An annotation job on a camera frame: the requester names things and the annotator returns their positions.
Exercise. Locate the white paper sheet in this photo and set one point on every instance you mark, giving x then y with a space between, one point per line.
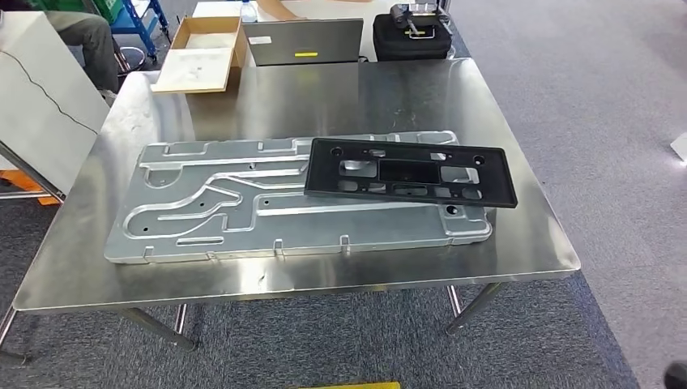
680 147

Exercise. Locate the open cardboard box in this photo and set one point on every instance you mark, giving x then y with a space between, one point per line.
240 45

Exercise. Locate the black carrying case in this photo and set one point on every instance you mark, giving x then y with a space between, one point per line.
408 48

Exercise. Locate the metal handheld device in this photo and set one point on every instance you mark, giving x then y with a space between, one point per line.
402 13

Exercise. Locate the brown cardboard piece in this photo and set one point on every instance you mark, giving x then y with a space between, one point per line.
279 8

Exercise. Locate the grey stamped metal plate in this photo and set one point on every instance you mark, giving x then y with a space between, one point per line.
214 231

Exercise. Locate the black plastic frame part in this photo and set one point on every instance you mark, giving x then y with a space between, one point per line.
322 177

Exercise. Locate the green plastic crate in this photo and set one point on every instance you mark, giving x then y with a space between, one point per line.
115 6

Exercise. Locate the person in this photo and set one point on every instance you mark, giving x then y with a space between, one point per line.
86 37

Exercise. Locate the clear water bottle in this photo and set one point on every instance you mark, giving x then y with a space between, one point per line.
248 13

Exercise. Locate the yellow floor tape square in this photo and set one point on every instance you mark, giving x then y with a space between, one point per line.
349 386

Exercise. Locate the blue metal cart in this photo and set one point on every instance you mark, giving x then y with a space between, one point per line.
142 21

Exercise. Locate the large white panel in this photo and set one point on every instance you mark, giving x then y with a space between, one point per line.
32 134

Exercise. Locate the orange plastic object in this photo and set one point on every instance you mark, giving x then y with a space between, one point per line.
13 180

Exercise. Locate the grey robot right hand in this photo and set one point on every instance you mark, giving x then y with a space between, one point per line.
678 378

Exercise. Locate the chrome stool base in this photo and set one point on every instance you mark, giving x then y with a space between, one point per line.
131 56

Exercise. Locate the grey laptop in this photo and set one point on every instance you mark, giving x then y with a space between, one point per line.
306 40

